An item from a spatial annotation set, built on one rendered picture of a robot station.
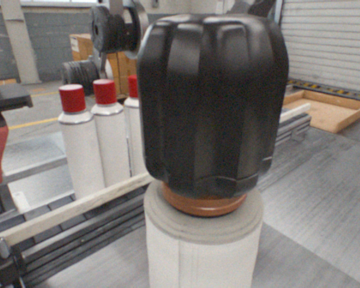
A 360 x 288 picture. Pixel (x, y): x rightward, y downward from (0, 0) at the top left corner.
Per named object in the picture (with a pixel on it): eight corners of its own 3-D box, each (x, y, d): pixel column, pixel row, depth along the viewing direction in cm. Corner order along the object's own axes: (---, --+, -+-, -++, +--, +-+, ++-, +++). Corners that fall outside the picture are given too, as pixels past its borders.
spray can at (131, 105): (140, 187, 49) (131, 81, 40) (126, 175, 53) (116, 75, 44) (162, 177, 52) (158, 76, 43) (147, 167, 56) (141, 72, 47)
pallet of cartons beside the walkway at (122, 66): (155, 98, 405) (153, 36, 365) (105, 108, 359) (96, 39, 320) (122, 83, 490) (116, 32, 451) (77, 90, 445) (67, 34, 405)
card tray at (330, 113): (335, 134, 83) (338, 122, 82) (264, 113, 101) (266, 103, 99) (367, 113, 101) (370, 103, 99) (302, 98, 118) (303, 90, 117)
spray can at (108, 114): (111, 200, 46) (95, 87, 37) (99, 186, 49) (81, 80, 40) (136, 188, 49) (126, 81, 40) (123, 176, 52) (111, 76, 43)
